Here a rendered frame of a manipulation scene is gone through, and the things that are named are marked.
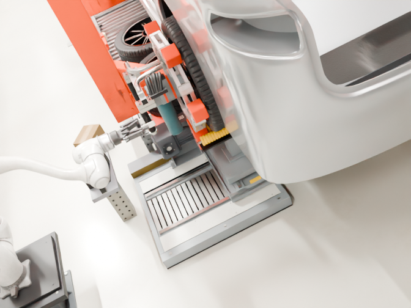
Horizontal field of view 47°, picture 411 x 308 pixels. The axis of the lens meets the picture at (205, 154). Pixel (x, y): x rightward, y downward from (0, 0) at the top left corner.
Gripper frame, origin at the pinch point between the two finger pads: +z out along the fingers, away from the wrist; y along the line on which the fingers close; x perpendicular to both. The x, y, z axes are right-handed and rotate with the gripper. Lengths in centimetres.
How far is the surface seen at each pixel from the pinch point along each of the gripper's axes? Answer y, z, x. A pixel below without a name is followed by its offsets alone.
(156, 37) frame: -25.6, 23.7, 27.3
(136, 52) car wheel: -148, 14, -35
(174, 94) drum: -11.1, 19.0, 0.8
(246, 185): 5, 35, -69
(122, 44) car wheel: -170, 6, -33
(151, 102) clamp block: 1.4, 5.9, 10.1
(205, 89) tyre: 13.6, 31.7, 11.2
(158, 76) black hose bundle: -1.4, 14.6, 20.1
